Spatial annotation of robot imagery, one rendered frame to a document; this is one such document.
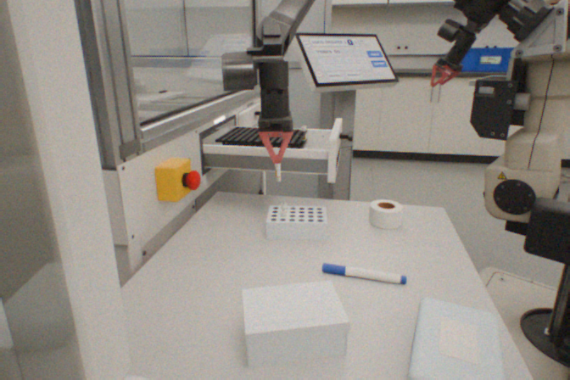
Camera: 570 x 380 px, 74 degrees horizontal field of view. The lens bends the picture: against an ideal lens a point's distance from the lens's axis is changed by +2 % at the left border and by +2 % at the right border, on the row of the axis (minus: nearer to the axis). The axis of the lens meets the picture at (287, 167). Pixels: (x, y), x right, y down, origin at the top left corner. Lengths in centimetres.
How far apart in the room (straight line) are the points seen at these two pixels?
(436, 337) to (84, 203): 41
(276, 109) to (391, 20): 393
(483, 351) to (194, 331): 36
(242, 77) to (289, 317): 42
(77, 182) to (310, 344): 36
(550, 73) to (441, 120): 288
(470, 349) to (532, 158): 78
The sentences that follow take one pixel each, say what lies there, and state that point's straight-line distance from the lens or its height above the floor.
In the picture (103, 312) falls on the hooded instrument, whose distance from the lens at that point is 28.
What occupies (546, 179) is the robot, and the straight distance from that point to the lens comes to 122.
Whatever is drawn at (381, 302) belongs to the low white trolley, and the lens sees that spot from 63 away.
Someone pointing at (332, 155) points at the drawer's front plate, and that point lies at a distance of 89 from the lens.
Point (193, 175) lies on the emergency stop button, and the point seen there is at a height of 89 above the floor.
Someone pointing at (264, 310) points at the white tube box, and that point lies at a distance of 51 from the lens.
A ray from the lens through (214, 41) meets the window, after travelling 111.
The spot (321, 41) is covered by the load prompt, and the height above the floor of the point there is 116.
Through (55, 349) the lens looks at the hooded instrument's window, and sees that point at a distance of 24.
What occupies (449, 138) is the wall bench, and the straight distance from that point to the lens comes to 410.
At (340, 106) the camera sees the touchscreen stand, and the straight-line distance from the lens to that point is 198.
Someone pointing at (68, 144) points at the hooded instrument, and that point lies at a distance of 23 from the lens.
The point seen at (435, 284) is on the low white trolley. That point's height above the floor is 76.
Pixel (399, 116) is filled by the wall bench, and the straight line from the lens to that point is 398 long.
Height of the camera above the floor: 113
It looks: 18 degrees down
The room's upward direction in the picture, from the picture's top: straight up
